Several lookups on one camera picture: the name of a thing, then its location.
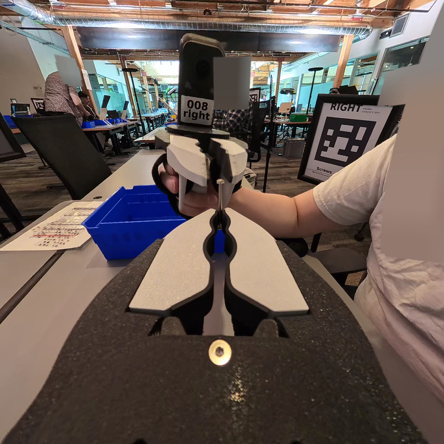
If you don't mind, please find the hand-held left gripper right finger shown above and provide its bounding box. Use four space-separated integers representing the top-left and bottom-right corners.
221 209 309 335

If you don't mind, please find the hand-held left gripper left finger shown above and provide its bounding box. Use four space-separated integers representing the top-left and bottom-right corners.
129 209 220 335

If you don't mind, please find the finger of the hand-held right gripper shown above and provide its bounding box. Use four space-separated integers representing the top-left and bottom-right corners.
166 135 210 211
210 138 249 209

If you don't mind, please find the blue plastic bin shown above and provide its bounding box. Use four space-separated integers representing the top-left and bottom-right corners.
81 185 226 261

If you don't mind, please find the person's right forearm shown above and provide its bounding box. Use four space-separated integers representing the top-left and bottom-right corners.
227 187 335 240

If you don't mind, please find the person's right hand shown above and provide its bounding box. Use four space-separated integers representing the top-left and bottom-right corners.
162 166 231 217

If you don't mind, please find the black office chair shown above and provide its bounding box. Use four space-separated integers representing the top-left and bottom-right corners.
11 113 112 201
248 99 276 163

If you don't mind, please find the black floor stand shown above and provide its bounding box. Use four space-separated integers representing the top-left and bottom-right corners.
262 74 276 194

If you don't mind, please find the grey metal bin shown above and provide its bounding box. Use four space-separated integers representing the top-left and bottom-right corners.
283 138 306 159

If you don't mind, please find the black floor lamp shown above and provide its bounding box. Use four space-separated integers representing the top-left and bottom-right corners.
121 67 146 139
307 66 325 106

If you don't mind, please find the far work table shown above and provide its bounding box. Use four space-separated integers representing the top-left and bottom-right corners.
82 120 140 155

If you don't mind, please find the row of distant blue bins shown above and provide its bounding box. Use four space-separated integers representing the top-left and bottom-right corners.
3 113 174 130

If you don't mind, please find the framed marker sign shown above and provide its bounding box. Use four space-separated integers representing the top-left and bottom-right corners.
297 94 405 185

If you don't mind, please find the laminated barcode sheet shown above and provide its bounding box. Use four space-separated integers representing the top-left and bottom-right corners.
0 200 105 252

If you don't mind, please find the black framed easel board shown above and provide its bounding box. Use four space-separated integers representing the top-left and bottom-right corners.
0 113 27 163

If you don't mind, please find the silver ventilation duct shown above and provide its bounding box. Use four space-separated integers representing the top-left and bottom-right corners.
10 3 374 39

